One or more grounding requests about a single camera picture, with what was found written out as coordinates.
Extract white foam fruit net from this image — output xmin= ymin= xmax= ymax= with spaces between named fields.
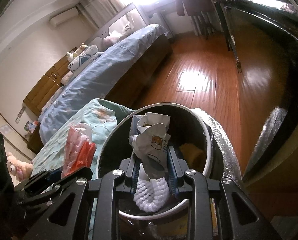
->
xmin=133 ymin=174 xmax=170 ymax=213

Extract white round trash bin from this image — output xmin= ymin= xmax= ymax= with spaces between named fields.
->
xmin=95 ymin=102 xmax=214 ymax=222

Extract green floral bed sheet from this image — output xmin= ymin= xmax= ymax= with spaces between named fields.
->
xmin=24 ymin=99 xmax=133 ymax=239

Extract blue bed with quilt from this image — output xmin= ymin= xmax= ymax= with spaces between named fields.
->
xmin=39 ymin=24 xmax=168 ymax=144

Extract wooden headboard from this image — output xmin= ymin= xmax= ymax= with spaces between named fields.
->
xmin=23 ymin=55 xmax=69 ymax=116

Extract patterned white blue pillow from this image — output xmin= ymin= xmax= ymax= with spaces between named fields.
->
xmin=68 ymin=44 xmax=103 ymax=77

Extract small plush toys on headboard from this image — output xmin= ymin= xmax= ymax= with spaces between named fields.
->
xmin=66 ymin=43 xmax=88 ymax=62

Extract pink red plastic bag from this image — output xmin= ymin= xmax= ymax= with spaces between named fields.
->
xmin=61 ymin=123 xmax=96 ymax=178

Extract silver foil insulation bag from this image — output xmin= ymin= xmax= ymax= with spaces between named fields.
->
xmin=192 ymin=107 xmax=287 ymax=187

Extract printed paper wrapper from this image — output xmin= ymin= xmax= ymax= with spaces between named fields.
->
xmin=129 ymin=112 xmax=171 ymax=179

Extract white wall air conditioner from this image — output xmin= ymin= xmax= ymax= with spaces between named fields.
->
xmin=49 ymin=8 xmax=78 ymax=28

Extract white baby crib rail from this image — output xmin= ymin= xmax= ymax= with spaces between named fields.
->
xmin=84 ymin=3 xmax=150 ymax=45

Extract cream teddy bear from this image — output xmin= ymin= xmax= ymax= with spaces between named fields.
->
xmin=7 ymin=152 xmax=34 ymax=182

